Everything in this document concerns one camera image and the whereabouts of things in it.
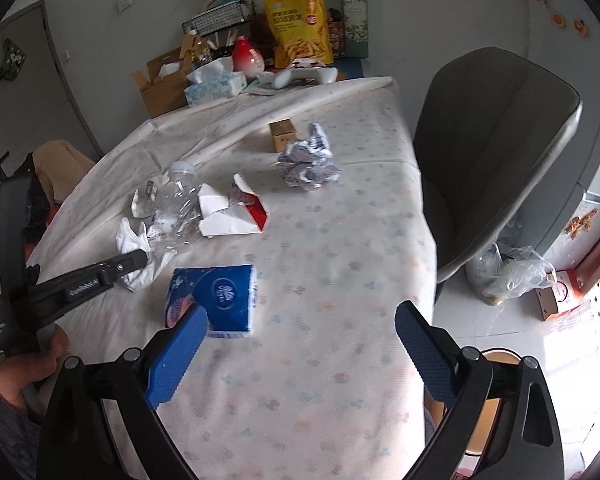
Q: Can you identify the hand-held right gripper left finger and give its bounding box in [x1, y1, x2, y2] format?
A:
[36, 302, 210, 480]

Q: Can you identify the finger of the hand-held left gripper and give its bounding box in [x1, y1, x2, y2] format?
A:
[27, 249, 149, 333]

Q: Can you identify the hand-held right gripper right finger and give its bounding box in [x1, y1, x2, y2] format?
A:
[395, 301, 566, 480]

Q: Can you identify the white tissue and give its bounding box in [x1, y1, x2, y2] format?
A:
[116, 217, 177, 293]

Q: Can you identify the blue tissue pack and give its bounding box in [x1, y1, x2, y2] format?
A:
[162, 264, 260, 341]

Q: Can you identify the torn red white carton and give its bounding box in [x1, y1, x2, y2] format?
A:
[199, 172, 270, 237]

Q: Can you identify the person's left forearm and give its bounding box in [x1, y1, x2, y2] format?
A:
[0, 355, 43, 480]

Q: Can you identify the person's left hand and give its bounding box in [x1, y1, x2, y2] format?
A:
[0, 324, 72, 411]

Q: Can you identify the round tan container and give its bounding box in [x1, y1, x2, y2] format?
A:
[425, 347, 531, 461]

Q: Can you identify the tan cloth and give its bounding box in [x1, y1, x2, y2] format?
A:
[32, 140, 99, 202]

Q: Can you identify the crushed clear plastic bottle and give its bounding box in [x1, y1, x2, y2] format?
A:
[131, 160, 207, 256]

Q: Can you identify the clear plastic bag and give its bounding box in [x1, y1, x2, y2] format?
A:
[465, 242, 556, 307]

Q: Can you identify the white printed tablecloth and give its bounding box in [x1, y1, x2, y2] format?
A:
[25, 76, 439, 480]

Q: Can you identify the grey door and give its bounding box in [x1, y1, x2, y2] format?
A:
[0, 0, 104, 201]

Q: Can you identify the orange white box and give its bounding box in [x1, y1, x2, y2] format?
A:
[535, 269, 594, 322]

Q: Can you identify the green white hanging toy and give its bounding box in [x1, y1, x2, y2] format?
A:
[0, 37, 27, 83]

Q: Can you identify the open brown cardboard box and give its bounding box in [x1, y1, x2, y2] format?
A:
[132, 35, 202, 119]

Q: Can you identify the grey chair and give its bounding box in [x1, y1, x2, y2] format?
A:
[412, 46, 584, 307]

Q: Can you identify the crumpled foil wrapper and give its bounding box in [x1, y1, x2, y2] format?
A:
[276, 122, 342, 192]

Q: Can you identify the light blue tissue box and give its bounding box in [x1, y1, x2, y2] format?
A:
[184, 57, 248, 107]

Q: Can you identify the small brown cardboard box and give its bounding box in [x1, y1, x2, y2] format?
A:
[269, 119, 299, 152]

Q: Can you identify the yellow oil bottle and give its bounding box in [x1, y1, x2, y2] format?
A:
[190, 32, 214, 69]

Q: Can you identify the black cup with sticks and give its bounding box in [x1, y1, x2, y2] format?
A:
[209, 29, 239, 61]

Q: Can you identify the red white bottle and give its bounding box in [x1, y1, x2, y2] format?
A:
[231, 36, 265, 80]

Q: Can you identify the white game controller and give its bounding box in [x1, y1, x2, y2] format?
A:
[256, 58, 340, 91]

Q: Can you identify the teal mat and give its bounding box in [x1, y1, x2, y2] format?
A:
[332, 56, 371, 81]

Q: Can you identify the white fridge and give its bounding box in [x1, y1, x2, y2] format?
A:
[520, 0, 600, 201]

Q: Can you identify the yellow snack bag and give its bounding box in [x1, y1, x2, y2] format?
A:
[261, 0, 337, 70]

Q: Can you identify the tall green box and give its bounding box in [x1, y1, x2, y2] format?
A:
[339, 0, 370, 59]

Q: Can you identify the black wire basket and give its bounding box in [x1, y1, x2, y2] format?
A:
[181, 2, 256, 37]

